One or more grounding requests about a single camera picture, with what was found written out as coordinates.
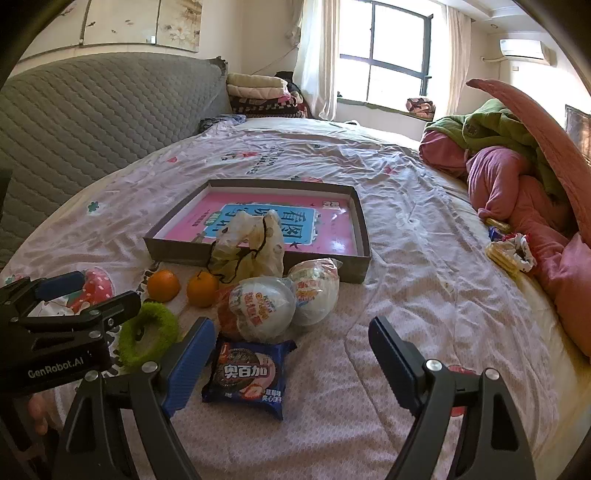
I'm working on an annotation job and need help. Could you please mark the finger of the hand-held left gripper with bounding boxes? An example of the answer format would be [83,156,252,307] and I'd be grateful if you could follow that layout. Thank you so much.
[23,291,141,340]
[0,271,86,319]

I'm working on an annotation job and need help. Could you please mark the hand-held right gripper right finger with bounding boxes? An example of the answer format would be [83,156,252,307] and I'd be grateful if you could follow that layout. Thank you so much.
[368,316,539,480]

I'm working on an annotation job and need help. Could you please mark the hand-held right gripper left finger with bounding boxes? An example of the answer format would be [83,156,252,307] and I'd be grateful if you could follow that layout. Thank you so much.
[51,316,218,480]

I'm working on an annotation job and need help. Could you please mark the green fuzzy scrunchie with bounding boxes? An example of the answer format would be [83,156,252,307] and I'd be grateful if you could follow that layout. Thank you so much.
[117,302,181,368]

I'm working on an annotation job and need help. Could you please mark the orange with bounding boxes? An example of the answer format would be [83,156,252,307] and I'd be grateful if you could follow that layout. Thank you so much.
[187,271,220,308]
[147,269,181,303]

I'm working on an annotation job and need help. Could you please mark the blue cookie packet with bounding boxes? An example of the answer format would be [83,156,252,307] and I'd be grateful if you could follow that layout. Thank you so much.
[202,336,297,421]

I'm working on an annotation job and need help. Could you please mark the grey cardboard box tray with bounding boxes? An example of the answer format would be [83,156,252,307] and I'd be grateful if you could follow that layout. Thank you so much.
[143,179,371,284]

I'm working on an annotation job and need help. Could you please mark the toy egg with orange half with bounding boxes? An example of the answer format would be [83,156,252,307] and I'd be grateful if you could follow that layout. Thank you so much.
[217,276,297,343]

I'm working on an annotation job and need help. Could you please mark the toy egg with blue half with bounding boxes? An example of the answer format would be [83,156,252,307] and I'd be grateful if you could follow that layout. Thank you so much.
[288,257,342,328]

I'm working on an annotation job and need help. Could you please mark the plastic bag with black string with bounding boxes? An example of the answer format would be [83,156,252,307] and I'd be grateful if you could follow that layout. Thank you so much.
[206,210,286,284]

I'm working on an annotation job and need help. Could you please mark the person's left hand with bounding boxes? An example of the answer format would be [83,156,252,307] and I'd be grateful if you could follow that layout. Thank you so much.
[27,390,63,437]

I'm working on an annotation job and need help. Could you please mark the pink printed bedsheet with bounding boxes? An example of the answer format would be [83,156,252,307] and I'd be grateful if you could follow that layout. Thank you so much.
[0,117,591,480]

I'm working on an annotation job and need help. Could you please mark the grey quilted headboard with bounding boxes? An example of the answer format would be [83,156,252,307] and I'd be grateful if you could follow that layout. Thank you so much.
[0,52,232,273]

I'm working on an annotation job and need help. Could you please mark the white red patterned scrunchie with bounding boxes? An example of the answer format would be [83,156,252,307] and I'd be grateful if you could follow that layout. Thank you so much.
[501,233,537,273]

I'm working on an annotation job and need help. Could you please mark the dark blue patterned cloth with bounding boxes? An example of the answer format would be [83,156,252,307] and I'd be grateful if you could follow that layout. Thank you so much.
[199,114,247,134]

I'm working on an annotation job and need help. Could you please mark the magenta blanket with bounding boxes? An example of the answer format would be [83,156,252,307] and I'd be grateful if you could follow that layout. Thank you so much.
[419,129,591,358]

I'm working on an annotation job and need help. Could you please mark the dark patterned folded quilt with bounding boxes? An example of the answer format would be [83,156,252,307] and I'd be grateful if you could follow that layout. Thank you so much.
[229,95,308,118]

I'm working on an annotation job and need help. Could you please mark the pink folded blanket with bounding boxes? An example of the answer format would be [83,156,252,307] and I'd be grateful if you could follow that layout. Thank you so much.
[228,85,291,100]

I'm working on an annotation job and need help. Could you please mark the green blanket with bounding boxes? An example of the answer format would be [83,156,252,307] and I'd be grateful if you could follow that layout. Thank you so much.
[424,99,573,217]

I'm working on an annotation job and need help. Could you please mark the pink patterned bag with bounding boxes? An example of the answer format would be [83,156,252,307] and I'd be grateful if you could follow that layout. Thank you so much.
[406,96,436,116]

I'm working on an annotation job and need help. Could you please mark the cream folded blanket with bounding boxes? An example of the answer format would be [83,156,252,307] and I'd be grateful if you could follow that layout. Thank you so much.
[226,73,289,90]

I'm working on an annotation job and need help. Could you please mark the salmon quilted cover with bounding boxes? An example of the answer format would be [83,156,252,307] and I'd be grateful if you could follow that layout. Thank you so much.
[466,78,591,241]

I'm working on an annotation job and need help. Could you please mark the dark framed picture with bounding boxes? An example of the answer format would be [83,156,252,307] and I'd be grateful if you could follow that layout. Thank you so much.
[566,105,591,160]

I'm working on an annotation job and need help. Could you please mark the white curtain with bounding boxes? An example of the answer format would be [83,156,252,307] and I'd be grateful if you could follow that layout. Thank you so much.
[431,4,472,112]
[295,0,342,121]

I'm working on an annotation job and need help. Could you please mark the window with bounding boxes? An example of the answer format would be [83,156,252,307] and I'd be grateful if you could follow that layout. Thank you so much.
[339,0,435,109]

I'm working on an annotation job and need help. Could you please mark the white air conditioner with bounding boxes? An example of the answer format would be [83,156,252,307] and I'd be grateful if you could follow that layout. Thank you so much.
[499,38,557,65]

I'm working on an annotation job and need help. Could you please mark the floral wall painting panels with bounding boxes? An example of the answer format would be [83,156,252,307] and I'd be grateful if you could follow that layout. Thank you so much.
[18,0,201,61]

